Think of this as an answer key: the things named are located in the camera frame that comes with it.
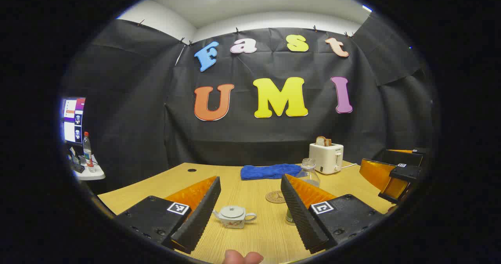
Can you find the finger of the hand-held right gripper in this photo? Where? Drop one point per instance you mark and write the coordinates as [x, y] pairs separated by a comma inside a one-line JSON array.
[[403, 158], [407, 172]]

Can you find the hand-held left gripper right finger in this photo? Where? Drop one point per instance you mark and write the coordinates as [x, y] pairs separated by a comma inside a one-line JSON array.
[[299, 217]]

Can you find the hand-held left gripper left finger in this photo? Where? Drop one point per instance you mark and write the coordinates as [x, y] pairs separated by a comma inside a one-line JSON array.
[[199, 221]]

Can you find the round wooden coaster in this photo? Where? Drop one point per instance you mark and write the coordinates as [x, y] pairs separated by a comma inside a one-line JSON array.
[[274, 197]]

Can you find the white floral teacup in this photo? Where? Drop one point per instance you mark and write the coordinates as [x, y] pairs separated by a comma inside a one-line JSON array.
[[235, 221]]

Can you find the green label water bottle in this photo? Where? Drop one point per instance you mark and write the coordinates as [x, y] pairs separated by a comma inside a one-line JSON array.
[[309, 176]]

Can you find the red cap plastic bottle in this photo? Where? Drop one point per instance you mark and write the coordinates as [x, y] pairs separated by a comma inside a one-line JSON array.
[[88, 154]]

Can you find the blue towel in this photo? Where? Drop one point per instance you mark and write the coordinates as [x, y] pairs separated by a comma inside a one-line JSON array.
[[266, 171]]

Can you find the white toaster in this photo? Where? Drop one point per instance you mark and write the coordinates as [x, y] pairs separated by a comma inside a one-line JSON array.
[[325, 158]]

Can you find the black backdrop cloth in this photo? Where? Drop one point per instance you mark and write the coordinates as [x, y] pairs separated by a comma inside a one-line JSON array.
[[274, 139]]

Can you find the white side table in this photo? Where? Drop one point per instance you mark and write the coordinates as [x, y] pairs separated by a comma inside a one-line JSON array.
[[94, 175]]

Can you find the black keyboard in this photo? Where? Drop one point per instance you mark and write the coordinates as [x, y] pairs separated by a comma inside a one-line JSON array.
[[77, 167]]

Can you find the computer monitor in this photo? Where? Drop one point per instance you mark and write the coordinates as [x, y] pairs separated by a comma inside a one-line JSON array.
[[72, 119]]

